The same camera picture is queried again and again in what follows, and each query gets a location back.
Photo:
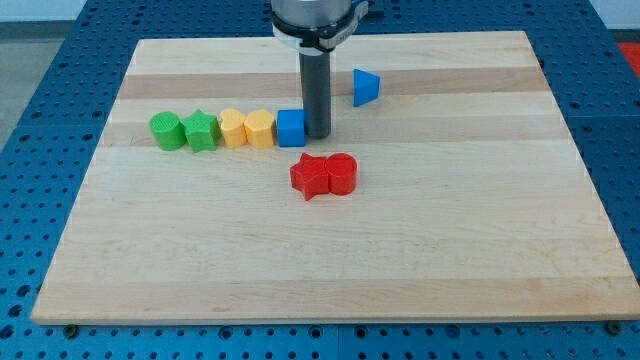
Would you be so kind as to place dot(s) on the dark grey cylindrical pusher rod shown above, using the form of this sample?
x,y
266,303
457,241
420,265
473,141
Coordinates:
x,y
316,93

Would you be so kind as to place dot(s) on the red star block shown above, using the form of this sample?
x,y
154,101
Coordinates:
x,y
309,176

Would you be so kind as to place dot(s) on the green star block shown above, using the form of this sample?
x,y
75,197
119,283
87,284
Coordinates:
x,y
202,131

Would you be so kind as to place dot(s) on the blue triangle block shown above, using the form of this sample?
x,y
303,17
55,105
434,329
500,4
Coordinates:
x,y
366,87

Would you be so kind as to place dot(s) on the blue cube block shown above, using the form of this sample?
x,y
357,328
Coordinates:
x,y
291,128

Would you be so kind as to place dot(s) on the yellow hexagon block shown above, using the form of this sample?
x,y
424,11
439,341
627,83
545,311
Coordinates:
x,y
259,127

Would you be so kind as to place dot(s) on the yellow heart block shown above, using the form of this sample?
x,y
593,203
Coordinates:
x,y
232,127

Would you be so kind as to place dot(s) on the red cylinder block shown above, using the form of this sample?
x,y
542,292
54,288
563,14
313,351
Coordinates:
x,y
342,171

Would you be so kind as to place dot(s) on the green cylinder block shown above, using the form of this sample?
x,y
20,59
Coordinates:
x,y
167,130

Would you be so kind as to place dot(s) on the wooden board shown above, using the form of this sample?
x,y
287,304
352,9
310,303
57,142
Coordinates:
x,y
472,202

